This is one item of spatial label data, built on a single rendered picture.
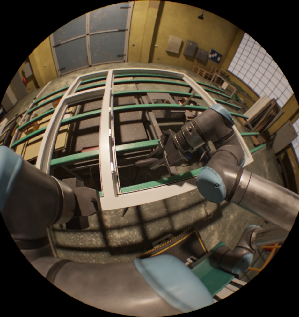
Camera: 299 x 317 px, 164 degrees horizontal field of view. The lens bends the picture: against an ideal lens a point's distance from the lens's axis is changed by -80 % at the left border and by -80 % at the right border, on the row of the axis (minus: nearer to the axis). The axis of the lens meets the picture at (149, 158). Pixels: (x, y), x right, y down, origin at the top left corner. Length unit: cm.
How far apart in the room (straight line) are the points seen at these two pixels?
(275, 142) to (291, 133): 122
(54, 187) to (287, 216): 42
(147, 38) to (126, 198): 635
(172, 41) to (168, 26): 107
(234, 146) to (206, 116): 12
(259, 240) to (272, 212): 51
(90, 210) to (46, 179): 10
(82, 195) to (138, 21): 678
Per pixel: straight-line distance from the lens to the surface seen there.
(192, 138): 33
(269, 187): 27
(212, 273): 98
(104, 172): 43
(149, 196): 39
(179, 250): 121
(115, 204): 39
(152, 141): 57
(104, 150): 47
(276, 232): 70
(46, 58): 761
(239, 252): 82
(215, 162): 27
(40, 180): 16
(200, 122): 33
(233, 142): 35
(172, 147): 37
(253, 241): 81
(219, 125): 33
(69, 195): 21
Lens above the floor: 132
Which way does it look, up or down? 63 degrees down
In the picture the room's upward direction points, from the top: 18 degrees clockwise
